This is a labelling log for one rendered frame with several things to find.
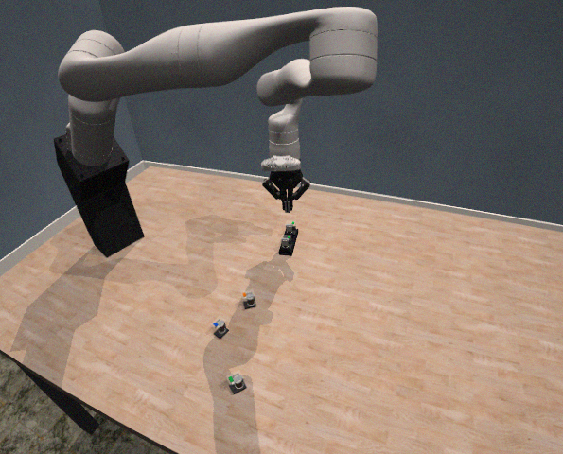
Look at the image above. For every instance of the black rack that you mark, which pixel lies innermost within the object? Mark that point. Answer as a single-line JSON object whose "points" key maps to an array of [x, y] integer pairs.
{"points": [[286, 251]]}

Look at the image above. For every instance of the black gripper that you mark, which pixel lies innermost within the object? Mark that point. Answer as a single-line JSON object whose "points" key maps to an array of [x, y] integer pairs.
{"points": [[286, 180]]}

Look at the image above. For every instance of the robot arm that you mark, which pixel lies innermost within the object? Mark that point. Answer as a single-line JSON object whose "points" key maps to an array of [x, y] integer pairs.
{"points": [[343, 45]]}

